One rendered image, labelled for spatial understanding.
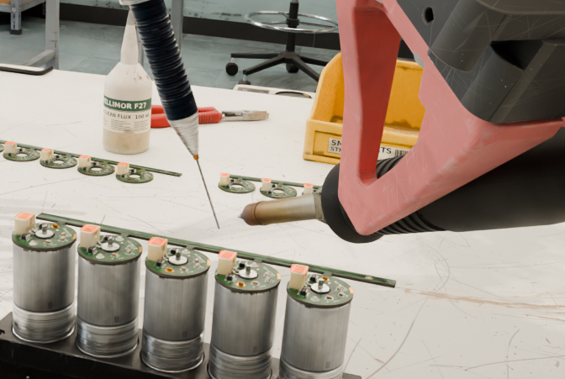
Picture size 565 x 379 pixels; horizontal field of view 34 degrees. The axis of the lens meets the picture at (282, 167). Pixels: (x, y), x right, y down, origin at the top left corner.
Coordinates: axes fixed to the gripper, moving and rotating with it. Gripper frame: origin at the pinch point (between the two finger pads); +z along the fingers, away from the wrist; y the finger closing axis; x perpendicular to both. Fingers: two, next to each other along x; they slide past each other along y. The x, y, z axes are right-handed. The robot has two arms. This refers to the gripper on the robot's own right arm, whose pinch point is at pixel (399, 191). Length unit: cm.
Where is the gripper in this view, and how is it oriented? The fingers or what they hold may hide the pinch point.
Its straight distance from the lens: 24.8
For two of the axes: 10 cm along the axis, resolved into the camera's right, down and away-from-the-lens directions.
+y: -8.6, 1.0, -5.1
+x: 4.0, 7.5, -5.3
